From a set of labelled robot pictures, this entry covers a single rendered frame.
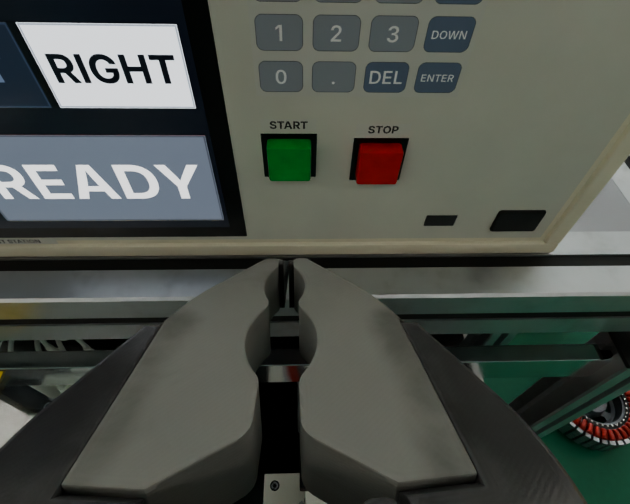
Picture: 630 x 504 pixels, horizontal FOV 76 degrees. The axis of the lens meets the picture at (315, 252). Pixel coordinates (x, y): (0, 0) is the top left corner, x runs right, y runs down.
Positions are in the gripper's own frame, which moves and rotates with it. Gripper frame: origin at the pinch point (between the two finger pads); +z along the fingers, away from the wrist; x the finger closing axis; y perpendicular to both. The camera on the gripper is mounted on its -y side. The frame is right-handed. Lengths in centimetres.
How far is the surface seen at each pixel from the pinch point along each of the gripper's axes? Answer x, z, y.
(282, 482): -1.8, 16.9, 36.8
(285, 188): -0.2, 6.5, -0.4
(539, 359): 16.2, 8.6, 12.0
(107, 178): -8.0, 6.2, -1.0
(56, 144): -9.4, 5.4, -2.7
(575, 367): 19.2, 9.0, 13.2
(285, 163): -0.2, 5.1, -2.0
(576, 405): 21.9, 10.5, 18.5
